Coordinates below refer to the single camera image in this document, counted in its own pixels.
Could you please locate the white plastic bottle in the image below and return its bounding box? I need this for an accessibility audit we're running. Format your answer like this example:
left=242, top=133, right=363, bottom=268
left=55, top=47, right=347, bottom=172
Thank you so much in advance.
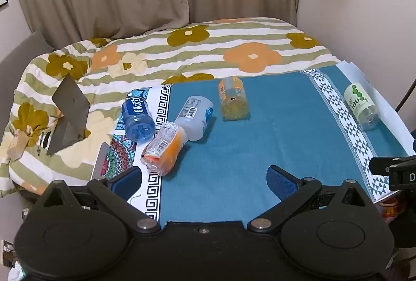
left=174, top=95, right=214, bottom=141

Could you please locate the yellow plastic bottle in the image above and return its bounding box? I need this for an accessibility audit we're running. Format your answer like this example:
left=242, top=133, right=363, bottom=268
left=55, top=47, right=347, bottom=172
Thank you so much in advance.
left=218, top=76, right=251, bottom=121

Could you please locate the blue patterned tablecloth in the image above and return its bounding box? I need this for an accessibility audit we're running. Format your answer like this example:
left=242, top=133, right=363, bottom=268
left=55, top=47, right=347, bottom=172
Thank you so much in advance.
left=97, top=65, right=413, bottom=223

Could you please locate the floral striped blanket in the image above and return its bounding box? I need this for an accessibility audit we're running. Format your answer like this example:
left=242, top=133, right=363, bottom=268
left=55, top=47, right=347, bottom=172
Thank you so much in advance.
left=0, top=17, right=345, bottom=199

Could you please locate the grey headboard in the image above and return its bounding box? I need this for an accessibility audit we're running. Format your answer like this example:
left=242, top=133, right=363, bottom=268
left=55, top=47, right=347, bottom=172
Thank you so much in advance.
left=0, top=29, right=54, bottom=139

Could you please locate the blue plastic bottle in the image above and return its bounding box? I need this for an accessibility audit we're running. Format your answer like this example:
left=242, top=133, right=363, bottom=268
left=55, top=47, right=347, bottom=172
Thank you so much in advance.
left=121, top=96, right=157, bottom=142

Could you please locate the green dotted clear bottle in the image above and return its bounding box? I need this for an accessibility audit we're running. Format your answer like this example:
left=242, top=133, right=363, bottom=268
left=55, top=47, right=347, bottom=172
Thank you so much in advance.
left=343, top=83, right=380, bottom=131

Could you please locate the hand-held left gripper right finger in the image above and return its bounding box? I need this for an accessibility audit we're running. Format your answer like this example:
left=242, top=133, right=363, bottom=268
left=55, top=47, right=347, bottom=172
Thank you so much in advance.
left=248, top=165, right=374, bottom=234

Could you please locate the grey open laptop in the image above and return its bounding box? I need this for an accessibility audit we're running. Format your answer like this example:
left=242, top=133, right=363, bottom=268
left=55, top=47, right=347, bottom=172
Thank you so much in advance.
left=46, top=74, right=90, bottom=156

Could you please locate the silver tablet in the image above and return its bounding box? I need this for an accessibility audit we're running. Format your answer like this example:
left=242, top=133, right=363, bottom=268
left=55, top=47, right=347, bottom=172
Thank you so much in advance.
left=90, top=142, right=110, bottom=180

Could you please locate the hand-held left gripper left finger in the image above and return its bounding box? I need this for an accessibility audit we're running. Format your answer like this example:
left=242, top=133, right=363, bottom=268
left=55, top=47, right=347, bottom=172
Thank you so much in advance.
left=35, top=167, right=161, bottom=238

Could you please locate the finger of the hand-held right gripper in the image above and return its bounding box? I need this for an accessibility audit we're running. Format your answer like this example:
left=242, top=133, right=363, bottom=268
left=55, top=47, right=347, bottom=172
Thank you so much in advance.
left=369, top=155, right=416, bottom=175

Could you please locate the black cable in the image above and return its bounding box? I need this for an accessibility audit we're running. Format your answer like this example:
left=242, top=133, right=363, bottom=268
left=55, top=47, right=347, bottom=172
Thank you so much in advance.
left=395, top=73, right=416, bottom=113

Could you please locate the brown paper tag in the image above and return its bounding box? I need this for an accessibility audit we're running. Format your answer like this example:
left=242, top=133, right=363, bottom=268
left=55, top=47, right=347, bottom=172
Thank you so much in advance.
left=6, top=130, right=28, bottom=161

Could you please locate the orange plastic bottle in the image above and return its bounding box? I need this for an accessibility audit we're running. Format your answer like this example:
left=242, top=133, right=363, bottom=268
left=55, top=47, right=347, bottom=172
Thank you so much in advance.
left=141, top=121, right=189, bottom=176

